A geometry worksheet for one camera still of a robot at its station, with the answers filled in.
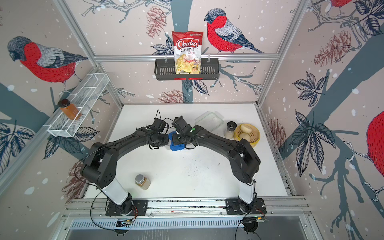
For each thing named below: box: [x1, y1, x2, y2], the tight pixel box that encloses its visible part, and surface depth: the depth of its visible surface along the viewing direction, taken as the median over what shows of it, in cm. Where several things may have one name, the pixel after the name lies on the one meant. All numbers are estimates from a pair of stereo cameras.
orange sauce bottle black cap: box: [57, 99, 82, 121], surface depth 69 cm
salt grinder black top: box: [227, 121, 237, 132], surface depth 95 cm
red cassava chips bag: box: [172, 31, 204, 75], surface depth 87 cm
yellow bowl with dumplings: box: [233, 123, 261, 148], surface depth 100 cm
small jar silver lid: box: [135, 174, 145, 185], surface depth 74 cm
